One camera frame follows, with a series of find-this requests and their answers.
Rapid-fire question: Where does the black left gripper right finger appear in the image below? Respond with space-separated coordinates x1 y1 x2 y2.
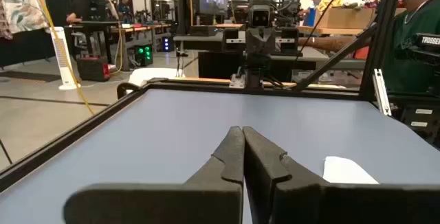
242 126 440 224

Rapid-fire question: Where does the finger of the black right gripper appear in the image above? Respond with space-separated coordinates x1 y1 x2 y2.
260 27 276 60
245 27 261 60

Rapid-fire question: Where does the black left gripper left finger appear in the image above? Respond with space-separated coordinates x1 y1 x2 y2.
63 126 245 224

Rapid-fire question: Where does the white towel with beige checks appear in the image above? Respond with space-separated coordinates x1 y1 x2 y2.
322 155 379 185

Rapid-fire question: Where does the person's forearm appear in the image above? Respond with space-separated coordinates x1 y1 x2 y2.
298 35 371 54

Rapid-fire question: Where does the grey desk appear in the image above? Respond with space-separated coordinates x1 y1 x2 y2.
173 33 365 70

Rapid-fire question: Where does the computer with blue lights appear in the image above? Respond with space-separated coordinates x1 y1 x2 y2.
162 36 175 52

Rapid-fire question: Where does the cardboard box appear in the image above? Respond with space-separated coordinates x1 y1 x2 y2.
314 7 376 30

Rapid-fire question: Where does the white cloth pile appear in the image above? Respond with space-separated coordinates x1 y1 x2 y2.
129 67 185 87

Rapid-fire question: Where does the computer with green lights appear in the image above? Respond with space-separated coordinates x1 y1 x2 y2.
134 44 154 67

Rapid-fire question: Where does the wooden workbench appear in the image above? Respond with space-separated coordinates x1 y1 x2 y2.
109 23 171 70

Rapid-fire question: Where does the black box with white labels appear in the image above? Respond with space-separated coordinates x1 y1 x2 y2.
398 105 440 139

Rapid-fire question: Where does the black desk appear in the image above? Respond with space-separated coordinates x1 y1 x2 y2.
65 20 120 63

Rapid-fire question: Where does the red and black toolbox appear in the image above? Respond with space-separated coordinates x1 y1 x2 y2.
76 56 111 82

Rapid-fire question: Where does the black Trossen labelled device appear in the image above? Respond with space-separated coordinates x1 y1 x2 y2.
408 33 440 60

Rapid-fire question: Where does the white tower fan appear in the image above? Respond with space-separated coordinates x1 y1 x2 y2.
50 26 80 91

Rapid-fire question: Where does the floral patterned cloth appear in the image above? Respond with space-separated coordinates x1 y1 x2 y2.
0 0 49 40

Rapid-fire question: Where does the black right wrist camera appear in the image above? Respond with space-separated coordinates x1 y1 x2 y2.
247 0 273 29

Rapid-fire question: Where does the black aluminium table frame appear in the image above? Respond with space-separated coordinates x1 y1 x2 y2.
0 0 403 192

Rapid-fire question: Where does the silver metal bracket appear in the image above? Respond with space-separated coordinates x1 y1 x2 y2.
373 68 393 117

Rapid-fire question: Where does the yellow cable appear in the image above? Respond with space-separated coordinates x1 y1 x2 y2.
29 0 96 117

